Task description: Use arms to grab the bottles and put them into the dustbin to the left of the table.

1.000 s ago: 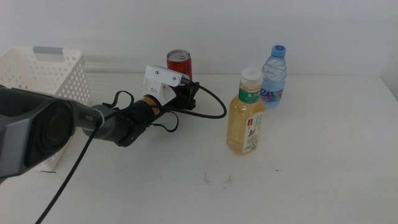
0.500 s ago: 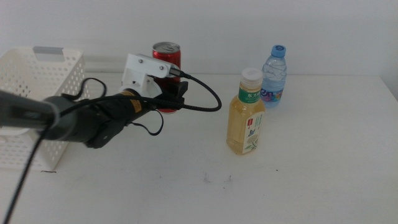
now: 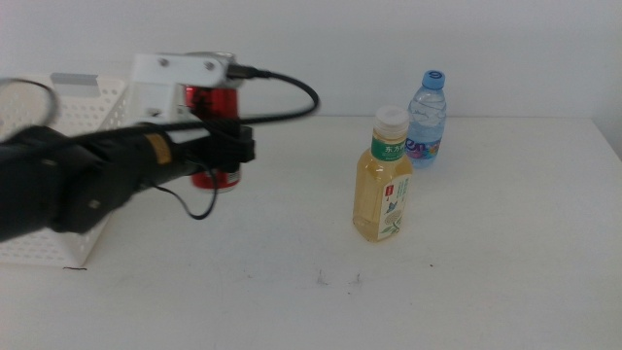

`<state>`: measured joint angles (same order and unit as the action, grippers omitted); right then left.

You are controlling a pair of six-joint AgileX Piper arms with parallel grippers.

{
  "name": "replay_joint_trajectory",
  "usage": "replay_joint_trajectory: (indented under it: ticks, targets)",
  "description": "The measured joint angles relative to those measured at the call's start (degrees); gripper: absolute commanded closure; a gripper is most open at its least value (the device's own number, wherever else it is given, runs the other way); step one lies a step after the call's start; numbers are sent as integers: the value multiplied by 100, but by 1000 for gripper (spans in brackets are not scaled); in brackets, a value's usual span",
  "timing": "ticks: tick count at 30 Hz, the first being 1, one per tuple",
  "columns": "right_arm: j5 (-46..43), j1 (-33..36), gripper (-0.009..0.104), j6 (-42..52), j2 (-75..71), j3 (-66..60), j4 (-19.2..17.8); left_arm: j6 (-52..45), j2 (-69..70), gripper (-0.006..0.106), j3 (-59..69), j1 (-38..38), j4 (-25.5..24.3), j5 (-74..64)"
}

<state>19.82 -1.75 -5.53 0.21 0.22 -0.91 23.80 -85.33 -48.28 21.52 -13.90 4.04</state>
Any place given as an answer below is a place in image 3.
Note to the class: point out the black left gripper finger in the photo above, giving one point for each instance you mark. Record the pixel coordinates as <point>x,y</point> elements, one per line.
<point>233,146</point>

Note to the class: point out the red soda can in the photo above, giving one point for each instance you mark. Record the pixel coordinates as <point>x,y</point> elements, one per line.
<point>218,104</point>

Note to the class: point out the yellow tea bottle white cap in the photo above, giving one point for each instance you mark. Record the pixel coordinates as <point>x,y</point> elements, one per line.
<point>379,204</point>

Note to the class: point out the clear water bottle blue cap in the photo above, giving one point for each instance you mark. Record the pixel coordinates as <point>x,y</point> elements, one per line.
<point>430,121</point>

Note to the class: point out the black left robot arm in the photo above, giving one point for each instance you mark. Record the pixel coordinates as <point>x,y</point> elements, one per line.
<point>48,185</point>

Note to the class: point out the white perforated plastic basket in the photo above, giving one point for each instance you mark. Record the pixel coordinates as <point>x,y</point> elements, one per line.
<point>48,252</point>

